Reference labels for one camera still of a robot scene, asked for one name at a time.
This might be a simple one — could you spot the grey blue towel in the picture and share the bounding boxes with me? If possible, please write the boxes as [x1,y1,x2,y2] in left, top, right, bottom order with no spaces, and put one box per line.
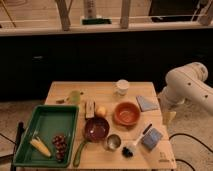
[136,96,158,112]

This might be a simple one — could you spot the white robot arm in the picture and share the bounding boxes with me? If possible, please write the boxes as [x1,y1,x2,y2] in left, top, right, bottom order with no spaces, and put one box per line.
[158,62,213,125]

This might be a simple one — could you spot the orange bowl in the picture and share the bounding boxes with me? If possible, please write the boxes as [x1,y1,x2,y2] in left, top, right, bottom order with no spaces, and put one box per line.
[113,102,140,126]

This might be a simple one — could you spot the blue sponge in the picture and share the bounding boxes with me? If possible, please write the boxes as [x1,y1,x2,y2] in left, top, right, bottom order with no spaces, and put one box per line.
[141,128,163,151]

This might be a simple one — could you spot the dish brush black bristles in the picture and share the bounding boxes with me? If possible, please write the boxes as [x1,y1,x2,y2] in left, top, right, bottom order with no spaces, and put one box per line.
[122,124,152,158]

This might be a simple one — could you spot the white cup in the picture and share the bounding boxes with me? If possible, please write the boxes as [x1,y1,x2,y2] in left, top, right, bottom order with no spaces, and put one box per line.
[116,79,130,96]

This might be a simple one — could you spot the small metal cup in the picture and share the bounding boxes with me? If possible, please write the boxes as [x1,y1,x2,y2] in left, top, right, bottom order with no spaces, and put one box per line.
[105,134,121,151]

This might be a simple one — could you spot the yellow apple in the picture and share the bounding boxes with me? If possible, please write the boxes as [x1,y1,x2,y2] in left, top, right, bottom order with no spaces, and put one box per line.
[95,106,107,117]

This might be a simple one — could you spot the brown wooden block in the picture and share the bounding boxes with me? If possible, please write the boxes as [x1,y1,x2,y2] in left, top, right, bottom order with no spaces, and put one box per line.
[85,100,95,119]

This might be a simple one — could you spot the bunch of red grapes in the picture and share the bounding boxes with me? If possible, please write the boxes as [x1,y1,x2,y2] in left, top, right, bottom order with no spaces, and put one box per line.
[52,135,67,162]

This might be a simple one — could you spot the small brown food piece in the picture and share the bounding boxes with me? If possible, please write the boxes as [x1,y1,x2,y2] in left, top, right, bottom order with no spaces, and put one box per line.
[56,99,65,104]

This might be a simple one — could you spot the green plastic tray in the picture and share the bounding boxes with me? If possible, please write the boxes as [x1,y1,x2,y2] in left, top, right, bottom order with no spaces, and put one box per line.
[13,105,79,168]

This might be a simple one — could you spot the green base white stand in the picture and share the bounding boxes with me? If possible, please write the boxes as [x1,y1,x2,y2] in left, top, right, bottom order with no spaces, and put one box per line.
[82,0,111,25]

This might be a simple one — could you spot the yellow corn cob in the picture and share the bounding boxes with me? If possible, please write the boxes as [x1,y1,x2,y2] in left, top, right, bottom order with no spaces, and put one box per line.
[30,137,51,157]

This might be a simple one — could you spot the black cable on floor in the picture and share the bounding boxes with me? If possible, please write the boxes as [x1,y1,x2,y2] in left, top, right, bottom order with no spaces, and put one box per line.
[168,132,213,171]

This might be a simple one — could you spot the green handled utensil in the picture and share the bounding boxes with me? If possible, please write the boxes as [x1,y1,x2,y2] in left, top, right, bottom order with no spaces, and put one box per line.
[73,140,88,167]

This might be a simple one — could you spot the black chair frame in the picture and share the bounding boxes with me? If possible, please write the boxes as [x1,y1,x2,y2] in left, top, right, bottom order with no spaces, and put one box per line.
[0,122,25,171]

